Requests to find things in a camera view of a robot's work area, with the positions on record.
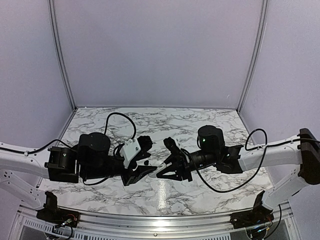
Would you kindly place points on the white earbud charging case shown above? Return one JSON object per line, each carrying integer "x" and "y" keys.
{"x": 159, "y": 168}

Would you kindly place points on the aluminium corner post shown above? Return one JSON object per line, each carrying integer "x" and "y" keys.
{"x": 59, "y": 54}
{"x": 262, "y": 22}

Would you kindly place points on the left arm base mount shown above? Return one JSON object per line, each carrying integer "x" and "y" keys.
{"x": 51, "y": 213}

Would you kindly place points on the left aluminium corner post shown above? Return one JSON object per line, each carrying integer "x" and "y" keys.
{"x": 59, "y": 54}

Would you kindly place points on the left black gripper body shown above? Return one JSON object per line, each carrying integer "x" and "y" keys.
{"x": 92, "y": 172}

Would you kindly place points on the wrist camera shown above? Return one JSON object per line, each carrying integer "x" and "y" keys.
{"x": 132, "y": 147}
{"x": 173, "y": 148}

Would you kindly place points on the aluminium front rail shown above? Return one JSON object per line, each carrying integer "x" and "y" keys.
{"x": 102, "y": 226}

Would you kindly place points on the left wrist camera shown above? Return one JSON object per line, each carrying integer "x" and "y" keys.
{"x": 132, "y": 147}

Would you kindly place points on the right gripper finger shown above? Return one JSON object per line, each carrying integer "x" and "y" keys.
{"x": 170, "y": 173}
{"x": 172, "y": 159}

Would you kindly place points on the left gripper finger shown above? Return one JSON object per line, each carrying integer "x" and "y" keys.
{"x": 141, "y": 171}
{"x": 141, "y": 156}

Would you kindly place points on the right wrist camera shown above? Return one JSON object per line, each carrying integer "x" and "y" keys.
{"x": 173, "y": 148}

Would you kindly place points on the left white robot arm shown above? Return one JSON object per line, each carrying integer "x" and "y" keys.
{"x": 31, "y": 161}

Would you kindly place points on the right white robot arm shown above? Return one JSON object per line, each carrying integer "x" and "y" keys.
{"x": 302, "y": 150}

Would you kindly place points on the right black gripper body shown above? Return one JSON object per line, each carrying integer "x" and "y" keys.
{"x": 210, "y": 158}

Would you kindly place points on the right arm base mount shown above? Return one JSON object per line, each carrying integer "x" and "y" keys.
{"x": 256, "y": 216}

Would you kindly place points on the right aluminium corner post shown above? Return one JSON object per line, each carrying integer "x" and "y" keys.
{"x": 262, "y": 22}

